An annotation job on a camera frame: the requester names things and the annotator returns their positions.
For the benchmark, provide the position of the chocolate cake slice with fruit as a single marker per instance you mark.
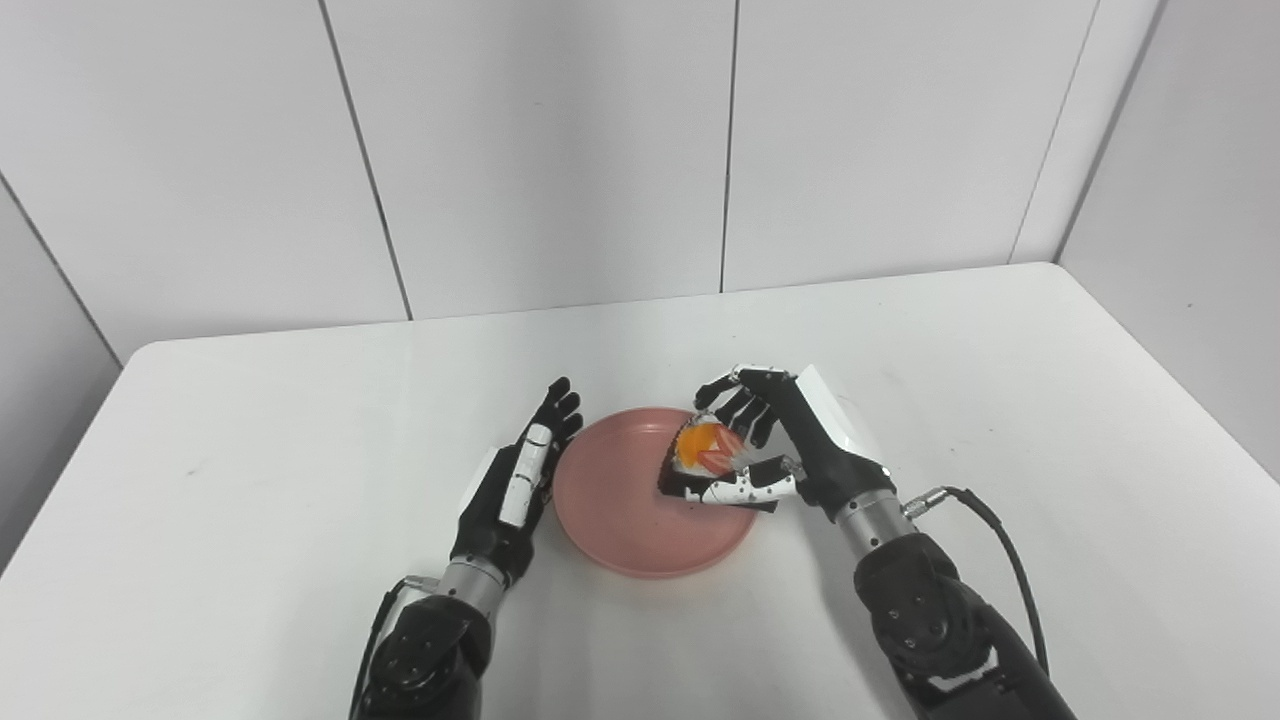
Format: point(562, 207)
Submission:
point(700, 460)

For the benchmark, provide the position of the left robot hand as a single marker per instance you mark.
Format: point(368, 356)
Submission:
point(515, 480)

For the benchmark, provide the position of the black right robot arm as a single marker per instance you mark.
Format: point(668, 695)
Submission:
point(940, 620)

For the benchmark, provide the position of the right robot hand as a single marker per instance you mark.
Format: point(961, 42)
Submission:
point(800, 445)

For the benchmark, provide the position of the pink plate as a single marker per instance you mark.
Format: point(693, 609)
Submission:
point(640, 510)

